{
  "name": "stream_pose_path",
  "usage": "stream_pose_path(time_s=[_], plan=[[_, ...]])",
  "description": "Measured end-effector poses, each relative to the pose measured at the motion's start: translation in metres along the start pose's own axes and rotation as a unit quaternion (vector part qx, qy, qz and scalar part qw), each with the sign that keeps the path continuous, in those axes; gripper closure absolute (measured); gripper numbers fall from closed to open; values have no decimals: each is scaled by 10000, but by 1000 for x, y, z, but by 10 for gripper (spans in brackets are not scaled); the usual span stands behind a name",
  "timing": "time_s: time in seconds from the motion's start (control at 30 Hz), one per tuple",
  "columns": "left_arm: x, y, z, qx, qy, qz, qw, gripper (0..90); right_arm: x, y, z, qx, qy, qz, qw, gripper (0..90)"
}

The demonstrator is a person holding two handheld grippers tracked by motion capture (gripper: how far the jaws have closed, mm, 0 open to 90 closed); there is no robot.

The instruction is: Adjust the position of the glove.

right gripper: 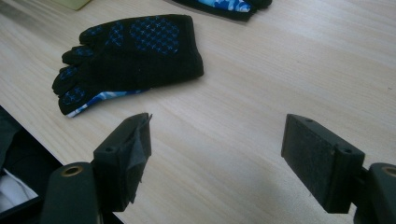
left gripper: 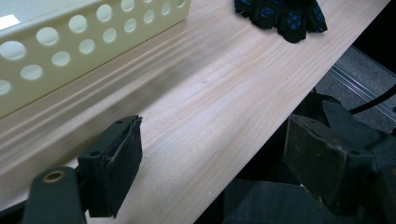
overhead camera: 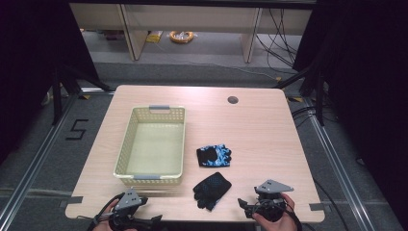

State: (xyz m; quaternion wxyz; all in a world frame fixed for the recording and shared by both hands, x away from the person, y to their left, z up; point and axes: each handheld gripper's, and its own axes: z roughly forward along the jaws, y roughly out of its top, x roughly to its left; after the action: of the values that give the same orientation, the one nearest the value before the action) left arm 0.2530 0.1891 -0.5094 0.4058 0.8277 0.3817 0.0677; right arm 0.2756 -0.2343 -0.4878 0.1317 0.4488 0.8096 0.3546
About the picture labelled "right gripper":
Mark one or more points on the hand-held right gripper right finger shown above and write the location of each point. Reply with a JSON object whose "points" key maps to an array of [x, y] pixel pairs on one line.
{"points": [[320, 161]]}

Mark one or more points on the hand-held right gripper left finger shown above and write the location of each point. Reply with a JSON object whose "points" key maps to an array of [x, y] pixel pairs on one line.
{"points": [[120, 165]]}

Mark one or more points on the black glove with blue grip dots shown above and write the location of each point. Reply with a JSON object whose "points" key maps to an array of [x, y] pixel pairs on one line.
{"points": [[130, 59]]}

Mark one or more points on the black box with white contents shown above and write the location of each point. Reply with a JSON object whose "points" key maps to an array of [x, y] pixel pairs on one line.
{"points": [[18, 174]]}

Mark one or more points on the pale green box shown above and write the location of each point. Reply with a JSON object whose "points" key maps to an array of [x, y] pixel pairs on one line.
{"points": [[74, 3]]}

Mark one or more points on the black glove with blue camouflage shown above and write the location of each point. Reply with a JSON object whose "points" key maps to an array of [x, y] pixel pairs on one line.
{"points": [[230, 7]]}

